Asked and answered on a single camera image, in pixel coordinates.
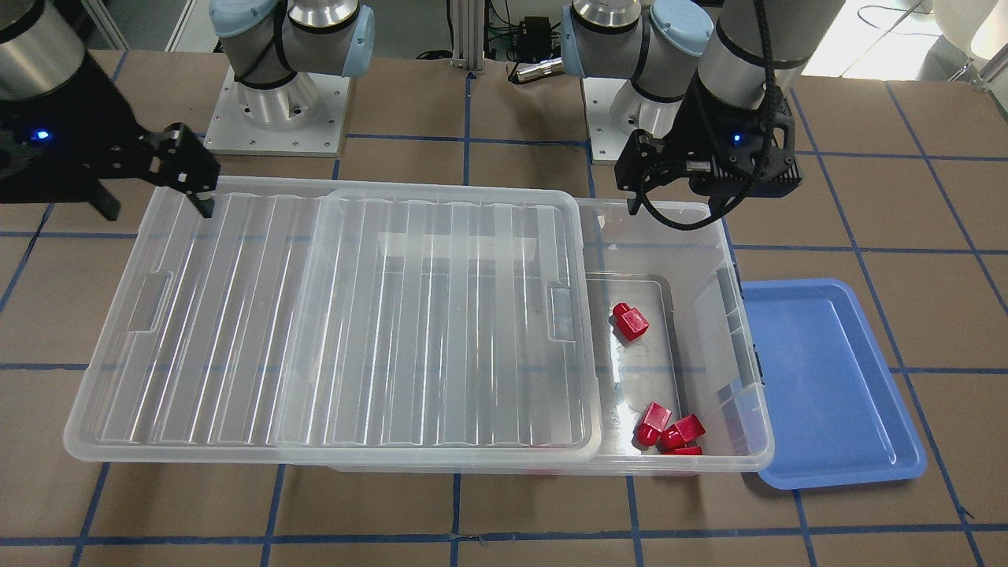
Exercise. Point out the red block lone front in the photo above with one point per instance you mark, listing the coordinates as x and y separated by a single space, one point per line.
630 323

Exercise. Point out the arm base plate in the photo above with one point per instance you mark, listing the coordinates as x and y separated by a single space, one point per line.
614 110
304 118

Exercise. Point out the clear plastic storage box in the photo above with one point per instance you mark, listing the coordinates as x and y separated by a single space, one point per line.
697 358

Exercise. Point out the red block cluster upper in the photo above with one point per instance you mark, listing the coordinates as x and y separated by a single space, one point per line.
651 424

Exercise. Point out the aluminium profile post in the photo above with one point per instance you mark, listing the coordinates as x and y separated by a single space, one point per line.
468 23

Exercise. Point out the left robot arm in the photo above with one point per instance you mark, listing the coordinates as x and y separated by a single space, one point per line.
751 49

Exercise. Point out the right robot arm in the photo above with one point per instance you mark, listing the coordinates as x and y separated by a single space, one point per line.
44 60

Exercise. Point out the clear plastic box lid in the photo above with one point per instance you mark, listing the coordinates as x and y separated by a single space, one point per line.
348 324

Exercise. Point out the red block cluster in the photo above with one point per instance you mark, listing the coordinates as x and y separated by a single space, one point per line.
682 451
651 424
684 432

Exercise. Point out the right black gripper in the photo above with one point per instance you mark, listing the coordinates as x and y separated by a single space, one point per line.
88 118

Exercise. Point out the blue plastic tray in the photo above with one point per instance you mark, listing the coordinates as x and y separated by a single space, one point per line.
837 416

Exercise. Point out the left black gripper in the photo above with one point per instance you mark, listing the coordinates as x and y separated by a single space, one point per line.
698 126

